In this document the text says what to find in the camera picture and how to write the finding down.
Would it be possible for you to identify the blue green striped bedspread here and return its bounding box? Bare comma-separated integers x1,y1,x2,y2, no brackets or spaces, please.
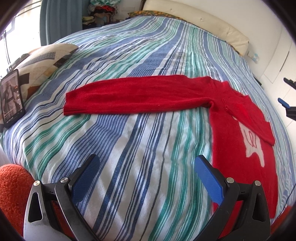
1,16,295,240

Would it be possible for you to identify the red sweater with white bunny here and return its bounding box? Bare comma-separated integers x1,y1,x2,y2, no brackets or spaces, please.
63,74,279,239

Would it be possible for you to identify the wall socket with blue stickers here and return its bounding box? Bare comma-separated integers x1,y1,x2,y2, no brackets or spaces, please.
247,51,259,63

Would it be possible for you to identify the cream padded headboard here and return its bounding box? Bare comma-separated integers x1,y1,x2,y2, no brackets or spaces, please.
141,0,249,56

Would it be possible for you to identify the orange fuzzy clothing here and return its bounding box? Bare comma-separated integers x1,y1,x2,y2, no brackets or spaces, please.
1,164,35,237

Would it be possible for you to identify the teal curtain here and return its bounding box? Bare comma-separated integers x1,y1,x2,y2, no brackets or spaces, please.
40,0,89,46

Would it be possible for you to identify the pile of clothes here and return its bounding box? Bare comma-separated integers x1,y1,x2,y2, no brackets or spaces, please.
82,0,121,30

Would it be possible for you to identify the patterned beige pillow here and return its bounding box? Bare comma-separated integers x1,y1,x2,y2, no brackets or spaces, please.
0,43,79,130

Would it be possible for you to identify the black smartphone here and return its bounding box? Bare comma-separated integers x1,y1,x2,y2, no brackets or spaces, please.
1,69,26,128

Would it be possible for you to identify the yellow patterned pillow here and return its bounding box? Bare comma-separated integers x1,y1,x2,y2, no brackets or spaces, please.
128,10,185,21

